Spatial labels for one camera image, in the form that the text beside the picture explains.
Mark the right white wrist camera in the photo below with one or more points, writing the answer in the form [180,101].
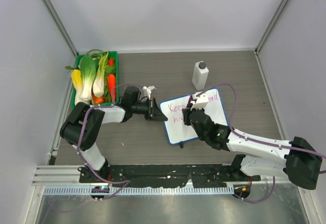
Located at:
[199,100]

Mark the yellow cabbage toy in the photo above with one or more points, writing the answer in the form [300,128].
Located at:
[77,80]

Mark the orange carrot toy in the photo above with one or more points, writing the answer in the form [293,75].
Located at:
[111,83]

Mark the white bottle grey cap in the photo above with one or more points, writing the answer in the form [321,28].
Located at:
[200,75]

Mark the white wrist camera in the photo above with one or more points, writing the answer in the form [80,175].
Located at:
[199,100]
[148,91]

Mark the white marker pink cap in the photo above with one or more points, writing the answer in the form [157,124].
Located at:
[190,102]

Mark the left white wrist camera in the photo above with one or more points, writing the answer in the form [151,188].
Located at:
[148,91]

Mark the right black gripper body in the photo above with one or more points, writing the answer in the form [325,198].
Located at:
[197,132]

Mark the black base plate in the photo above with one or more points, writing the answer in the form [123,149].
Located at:
[173,175]

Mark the aluminium frame rail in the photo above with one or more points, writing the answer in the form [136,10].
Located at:
[64,174]

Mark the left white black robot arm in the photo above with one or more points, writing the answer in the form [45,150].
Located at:
[82,126]

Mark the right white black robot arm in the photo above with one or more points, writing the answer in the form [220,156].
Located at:
[295,160]

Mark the blue framed whiteboard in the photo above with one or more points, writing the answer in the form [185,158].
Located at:
[176,131]

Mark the green bok choy toy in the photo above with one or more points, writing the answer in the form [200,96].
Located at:
[88,74]

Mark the small red strawberry toy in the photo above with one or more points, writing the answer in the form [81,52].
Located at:
[111,62]

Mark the green plastic basket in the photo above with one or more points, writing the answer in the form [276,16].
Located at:
[104,100]

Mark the pale green celery toy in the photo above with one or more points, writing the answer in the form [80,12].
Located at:
[98,84]

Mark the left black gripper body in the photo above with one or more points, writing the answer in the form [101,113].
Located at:
[150,109]

